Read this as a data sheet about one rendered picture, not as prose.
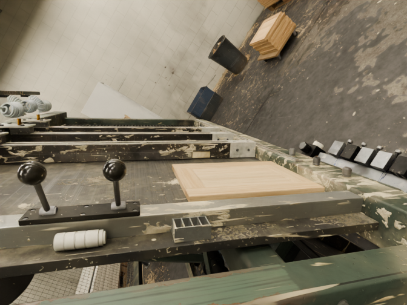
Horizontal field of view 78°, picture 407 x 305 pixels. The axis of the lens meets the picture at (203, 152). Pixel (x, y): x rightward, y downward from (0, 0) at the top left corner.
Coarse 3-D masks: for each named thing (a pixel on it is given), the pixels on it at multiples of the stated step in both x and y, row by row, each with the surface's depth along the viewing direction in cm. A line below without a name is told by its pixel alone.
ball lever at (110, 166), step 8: (112, 160) 41; (120, 160) 42; (104, 168) 40; (112, 168) 40; (120, 168) 40; (104, 176) 41; (112, 176) 40; (120, 176) 41; (120, 200) 47; (112, 208) 47; (120, 208) 48
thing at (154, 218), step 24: (336, 192) 64; (0, 216) 45; (144, 216) 48; (168, 216) 49; (192, 216) 50; (216, 216) 52; (240, 216) 53; (264, 216) 55; (288, 216) 57; (312, 216) 58; (0, 240) 42; (24, 240) 43; (48, 240) 44
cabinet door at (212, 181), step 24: (192, 168) 88; (216, 168) 90; (240, 168) 91; (264, 168) 93; (192, 192) 66; (216, 192) 66; (240, 192) 67; (264, 192) 69; (288, 192) 71; (312, 192) 73
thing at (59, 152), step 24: (0, 144) 90; (24, 144) 92; (48, 144) 93; (72, 144) 95; (96, 144) 97; (120, 144) 99; (144, 144) 102; (168, 144) 104; (192, 144) 107; (216, 144) 110; (240, 144) 113
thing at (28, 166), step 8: (24, 168) 37; (32, 168) 37; (40, 168) 38; (24, 176) 37; (32, 176) 37; (40, 176) 38; (32, 184) 38; (40, 184) 40; (40, 192) 41; (40, 200) 42; (40, 208) 45; (48, 208) 44; (56, 208) 46
